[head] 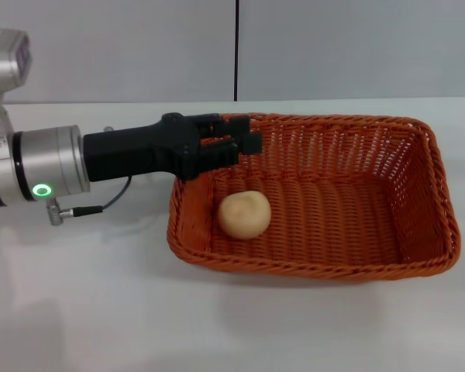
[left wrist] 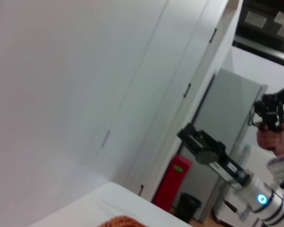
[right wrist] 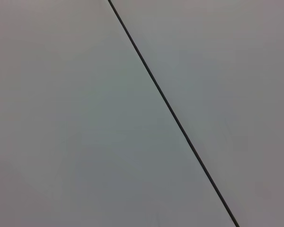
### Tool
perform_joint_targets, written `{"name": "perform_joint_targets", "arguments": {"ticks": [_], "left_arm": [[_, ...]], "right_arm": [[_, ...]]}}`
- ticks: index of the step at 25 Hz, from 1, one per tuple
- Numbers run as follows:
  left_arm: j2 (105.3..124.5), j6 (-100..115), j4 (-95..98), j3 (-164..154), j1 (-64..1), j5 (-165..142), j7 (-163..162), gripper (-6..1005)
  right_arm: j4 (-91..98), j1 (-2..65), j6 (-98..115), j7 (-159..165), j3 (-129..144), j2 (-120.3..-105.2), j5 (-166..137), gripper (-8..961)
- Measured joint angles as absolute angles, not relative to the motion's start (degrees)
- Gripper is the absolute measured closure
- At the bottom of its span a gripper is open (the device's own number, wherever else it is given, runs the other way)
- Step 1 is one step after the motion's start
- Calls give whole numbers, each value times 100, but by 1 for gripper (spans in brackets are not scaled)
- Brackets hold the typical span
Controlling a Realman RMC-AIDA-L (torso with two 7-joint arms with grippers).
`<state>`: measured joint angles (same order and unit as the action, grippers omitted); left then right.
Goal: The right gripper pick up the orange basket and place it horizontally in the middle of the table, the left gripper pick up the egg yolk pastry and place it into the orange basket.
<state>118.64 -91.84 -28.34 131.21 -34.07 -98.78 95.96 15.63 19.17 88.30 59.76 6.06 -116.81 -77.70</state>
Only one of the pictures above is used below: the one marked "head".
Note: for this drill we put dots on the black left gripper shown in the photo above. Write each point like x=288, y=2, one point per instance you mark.
x=139, y=153

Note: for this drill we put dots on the round tan bread bun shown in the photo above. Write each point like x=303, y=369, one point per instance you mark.
x=244, y=214

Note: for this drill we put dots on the orange woven wicker basket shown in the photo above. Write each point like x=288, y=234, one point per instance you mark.
x=333, y=224

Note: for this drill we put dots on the black vertical wall strip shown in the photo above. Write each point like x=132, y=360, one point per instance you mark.
x=236, y=50

